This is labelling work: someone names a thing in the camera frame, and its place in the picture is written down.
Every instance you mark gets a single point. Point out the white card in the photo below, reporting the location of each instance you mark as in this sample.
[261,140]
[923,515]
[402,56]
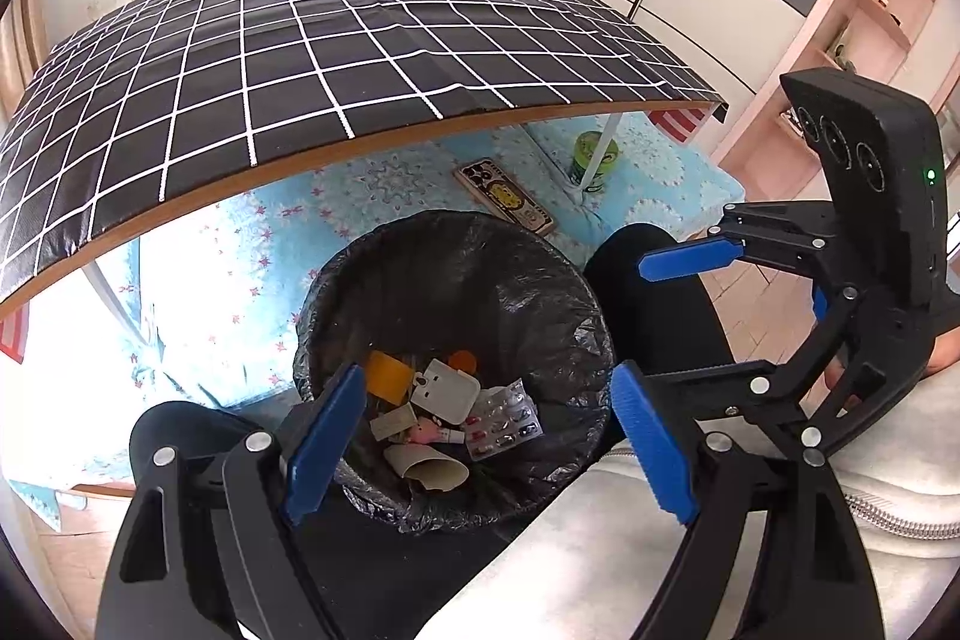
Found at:
[394,422]

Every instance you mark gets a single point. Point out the green can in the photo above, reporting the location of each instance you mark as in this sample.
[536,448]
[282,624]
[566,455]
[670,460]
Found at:
[606,168]

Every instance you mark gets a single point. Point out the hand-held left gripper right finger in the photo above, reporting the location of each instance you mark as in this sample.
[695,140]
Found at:
[649,445]

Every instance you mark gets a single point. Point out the round orange cap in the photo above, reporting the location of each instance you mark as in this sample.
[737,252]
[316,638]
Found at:
[463,362]

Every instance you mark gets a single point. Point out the blue floral floor mat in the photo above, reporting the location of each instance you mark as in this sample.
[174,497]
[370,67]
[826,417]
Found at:
[225,265]

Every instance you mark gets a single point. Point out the black checked tablecloth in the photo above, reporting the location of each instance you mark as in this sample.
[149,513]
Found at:
[300,48]

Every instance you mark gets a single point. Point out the white plastic plug box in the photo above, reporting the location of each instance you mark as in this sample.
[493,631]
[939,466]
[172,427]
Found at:
[446,391]

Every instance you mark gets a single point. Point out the wooden table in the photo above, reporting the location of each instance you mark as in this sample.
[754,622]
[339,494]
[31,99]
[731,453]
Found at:
[375,145]

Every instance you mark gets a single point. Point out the black lined trash bin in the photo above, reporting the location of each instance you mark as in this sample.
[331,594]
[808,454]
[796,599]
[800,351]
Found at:
[465,280]

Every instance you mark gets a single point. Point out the crumpled paper cup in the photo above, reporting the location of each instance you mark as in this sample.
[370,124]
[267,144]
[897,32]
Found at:
[427,467]

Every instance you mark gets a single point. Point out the small white tube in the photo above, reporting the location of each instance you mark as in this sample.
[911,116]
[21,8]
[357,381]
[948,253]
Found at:
[451,437]

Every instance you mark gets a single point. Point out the brown printed flat board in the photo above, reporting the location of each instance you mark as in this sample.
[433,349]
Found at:
[506,197]

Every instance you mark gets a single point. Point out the orange wrapper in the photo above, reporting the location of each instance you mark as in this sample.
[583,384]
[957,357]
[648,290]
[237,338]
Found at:
[390,377]

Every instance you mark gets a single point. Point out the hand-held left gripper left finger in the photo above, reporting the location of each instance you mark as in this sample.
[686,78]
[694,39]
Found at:
[326,445]

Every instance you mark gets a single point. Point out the person's right hand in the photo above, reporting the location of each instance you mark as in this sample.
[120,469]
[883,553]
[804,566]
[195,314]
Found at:
[946,351]

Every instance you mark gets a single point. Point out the small pink toy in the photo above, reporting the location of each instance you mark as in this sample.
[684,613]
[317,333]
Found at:
[424,434]

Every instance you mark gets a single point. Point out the silver capsule blister pack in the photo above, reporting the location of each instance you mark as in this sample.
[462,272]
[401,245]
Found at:
[504,422]

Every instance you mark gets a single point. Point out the white table leg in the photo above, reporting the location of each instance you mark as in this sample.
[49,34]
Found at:
[116,302]
[600,153]

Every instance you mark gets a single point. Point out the person's left leg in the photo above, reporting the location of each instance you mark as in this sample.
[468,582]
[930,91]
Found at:
[195,422]

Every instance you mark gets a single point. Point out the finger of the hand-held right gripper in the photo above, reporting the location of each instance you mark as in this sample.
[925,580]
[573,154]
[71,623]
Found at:
[682,257]
[720,392]

